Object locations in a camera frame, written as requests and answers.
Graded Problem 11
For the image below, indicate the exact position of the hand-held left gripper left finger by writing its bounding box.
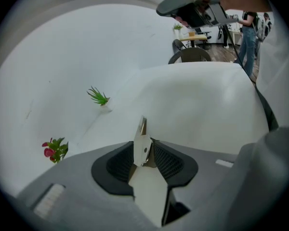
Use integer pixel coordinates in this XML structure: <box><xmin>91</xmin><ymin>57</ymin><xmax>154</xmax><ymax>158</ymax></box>
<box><xmin>16</xmin><ymin>140</ymin><xmax>160</xmax><ymax>231</ymax></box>

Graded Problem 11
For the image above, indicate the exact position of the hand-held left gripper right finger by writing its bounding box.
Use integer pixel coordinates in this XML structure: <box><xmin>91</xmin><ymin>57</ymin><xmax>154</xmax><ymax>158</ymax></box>
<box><xmin>150</xmin><ymin>137</ymin><xmax>239</xmax><ymax>228</ymax></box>

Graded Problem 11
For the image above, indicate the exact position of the silver metal object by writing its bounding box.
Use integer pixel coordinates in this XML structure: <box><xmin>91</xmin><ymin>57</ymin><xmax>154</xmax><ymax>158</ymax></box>
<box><xmin>128</xmin><ymin>115</ymin><xmax>170</xmax><ymax>228</ymax></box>

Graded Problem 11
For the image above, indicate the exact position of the red flower plant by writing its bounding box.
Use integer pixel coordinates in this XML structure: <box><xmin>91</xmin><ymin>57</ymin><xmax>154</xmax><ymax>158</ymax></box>
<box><xmin>41</xmin><ymin>137</ymin><xmax>69</xmax><ymax>164</ymax></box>

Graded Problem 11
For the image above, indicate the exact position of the white table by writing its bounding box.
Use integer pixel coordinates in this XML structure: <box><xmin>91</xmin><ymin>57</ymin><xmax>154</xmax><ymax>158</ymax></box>
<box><xmin>62</xmin><ymin>62</ymin><xmax>271</xmax><ymax>159</ymax></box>

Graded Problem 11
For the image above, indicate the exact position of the green spiky plant white pot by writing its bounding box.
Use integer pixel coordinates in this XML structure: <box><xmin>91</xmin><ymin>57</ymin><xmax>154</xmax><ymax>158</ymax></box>
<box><xmin>86</xmin><ymin>86</ymin><xmax>113</xmax><ymax>112</ymax></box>

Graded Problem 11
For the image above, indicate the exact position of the dark wicker chair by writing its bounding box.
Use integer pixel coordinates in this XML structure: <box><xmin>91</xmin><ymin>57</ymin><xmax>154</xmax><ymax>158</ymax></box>
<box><xmin>168</xmin><ymin>47</ymin><xmax>212</xmax><ymax>65</ymax></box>
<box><xmin>172</xmin><ymin>39</ymin><xmax>188</xmax><ymax>54</ymax></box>

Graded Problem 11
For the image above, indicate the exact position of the small wooden table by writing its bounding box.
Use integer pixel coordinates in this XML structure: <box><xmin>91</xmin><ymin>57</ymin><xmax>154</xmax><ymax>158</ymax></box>
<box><xmin>179</xmin><ymin>34</ymin><xmax>208</xmax><ymax>48</ymax></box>

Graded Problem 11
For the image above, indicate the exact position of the black office chair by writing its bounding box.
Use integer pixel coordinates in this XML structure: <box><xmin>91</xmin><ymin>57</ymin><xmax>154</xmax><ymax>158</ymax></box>
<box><xmin>194</xmin><ymin>27</ymin><xmax>213</xmax><ymax>51</ymax></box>

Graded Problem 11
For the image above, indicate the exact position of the small green potted plant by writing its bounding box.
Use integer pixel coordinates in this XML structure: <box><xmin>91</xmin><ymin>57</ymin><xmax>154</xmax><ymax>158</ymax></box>
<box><xmin>172</xmin><ymin>24</ymin><xmax>184</xmax><ymax>40</ymax></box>

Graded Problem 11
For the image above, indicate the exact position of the black cable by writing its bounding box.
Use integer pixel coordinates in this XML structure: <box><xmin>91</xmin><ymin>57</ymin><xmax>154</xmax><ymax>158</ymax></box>
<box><xmin>224</xmin><ymin>25</ymin><xmax>279</xmax><ymax>132</ymax></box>

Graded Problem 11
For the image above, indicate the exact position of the gray head-mounted camera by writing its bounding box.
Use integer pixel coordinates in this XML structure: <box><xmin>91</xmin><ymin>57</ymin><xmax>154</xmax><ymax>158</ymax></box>
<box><xmin>156</xmin><ymin>0</ymin><xmax>239</xmax><ymax>30</ymax></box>

